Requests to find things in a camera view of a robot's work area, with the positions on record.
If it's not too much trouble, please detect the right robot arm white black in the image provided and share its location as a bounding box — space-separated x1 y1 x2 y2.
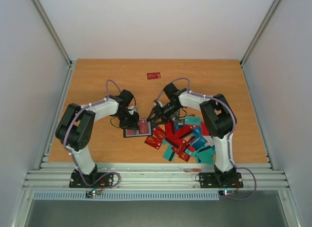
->
147 83 236 187

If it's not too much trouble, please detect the red VIP card gold text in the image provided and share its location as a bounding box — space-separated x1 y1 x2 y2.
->
138 119 151 136

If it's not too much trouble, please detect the black leather card holder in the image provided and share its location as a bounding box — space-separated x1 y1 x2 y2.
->
123 119 153 138

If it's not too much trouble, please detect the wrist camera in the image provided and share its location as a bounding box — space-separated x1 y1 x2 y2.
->
128 105 137 115
154 100 163 108

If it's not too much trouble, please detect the blue card centre right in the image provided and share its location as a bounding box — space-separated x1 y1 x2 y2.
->
192 127 202 137

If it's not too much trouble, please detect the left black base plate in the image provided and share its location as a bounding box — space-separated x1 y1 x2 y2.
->
69 170 116 188

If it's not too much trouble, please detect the controller board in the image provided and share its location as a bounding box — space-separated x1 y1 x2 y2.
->
85 190 101 198
219 189 236 196

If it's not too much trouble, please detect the teal card stripe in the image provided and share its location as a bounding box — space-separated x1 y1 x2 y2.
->
195 146 215 165
162 145 176 162

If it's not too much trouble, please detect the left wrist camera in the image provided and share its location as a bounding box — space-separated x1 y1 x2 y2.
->
128 105 137 115

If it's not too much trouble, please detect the right controller board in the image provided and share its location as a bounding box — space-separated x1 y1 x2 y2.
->
219 189 236 196

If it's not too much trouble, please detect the aluminium corner post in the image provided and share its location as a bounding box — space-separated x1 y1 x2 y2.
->
239 0 288 68
26 0 74 69

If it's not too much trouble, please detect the teal card stripe bottom right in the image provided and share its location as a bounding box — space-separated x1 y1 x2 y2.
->
195 146 215 165

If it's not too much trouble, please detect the grey slotted cable duct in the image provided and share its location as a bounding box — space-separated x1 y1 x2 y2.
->
33 190 219 201

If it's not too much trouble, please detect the black VIP card tilted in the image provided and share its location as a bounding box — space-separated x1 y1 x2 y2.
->
175 119 185 126

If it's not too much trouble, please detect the teal card stripe bottom centre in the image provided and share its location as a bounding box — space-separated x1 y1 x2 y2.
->
162 145 176 162

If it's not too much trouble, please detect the left controller board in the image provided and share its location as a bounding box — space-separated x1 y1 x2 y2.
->
85 190 101 198

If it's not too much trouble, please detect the aluminium rail frame front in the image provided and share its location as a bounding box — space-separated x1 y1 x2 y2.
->
22 162 290 190

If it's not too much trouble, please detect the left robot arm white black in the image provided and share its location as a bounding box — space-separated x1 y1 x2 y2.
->
55 89 139 188

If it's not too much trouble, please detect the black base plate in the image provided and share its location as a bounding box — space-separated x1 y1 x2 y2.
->
69 170 116 188
198 172 244 189

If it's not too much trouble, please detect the teal VIP chip card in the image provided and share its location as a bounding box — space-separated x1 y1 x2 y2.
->
184 116 201 125

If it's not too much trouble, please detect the red card black stripe upright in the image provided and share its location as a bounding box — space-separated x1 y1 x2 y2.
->
165 122 175 134

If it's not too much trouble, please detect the red card stripe centre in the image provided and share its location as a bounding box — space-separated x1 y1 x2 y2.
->
165 127 193 144

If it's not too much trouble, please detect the lone red card far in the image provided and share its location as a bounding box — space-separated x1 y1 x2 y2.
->
147 72 161 80

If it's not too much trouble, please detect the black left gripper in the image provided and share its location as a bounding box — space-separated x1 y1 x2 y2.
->
116 110 140 130

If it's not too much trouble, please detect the right aluminium corner post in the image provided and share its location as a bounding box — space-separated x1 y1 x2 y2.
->
239 0 288 68

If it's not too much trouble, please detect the white patterned card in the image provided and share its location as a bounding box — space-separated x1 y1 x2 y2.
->
203 136 215 147

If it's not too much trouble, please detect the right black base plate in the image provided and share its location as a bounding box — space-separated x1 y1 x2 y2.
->
198 172 244 189

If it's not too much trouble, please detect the left aluminium corner post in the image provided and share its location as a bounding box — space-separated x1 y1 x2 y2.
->
26 0 74 69

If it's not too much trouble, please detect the red chip card bottom centre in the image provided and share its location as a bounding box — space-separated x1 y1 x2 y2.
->
171 140 187 154

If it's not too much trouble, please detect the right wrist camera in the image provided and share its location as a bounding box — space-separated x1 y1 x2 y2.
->
154 100 163 108

